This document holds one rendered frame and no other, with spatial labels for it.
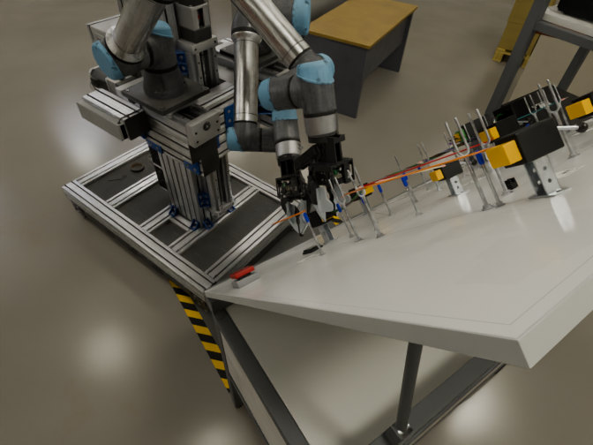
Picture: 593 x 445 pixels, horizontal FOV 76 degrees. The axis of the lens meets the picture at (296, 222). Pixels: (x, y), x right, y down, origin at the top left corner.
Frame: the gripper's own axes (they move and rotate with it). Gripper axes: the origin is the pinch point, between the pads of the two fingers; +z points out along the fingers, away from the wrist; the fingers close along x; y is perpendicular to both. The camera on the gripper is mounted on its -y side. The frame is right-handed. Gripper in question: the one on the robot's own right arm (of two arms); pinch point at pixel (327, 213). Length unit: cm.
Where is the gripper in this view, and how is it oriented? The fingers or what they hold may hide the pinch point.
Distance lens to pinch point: 95.8
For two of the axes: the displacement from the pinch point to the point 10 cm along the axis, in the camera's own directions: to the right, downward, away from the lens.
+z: 1.6, 9.1, 3.8
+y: 6.3, 2.0, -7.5
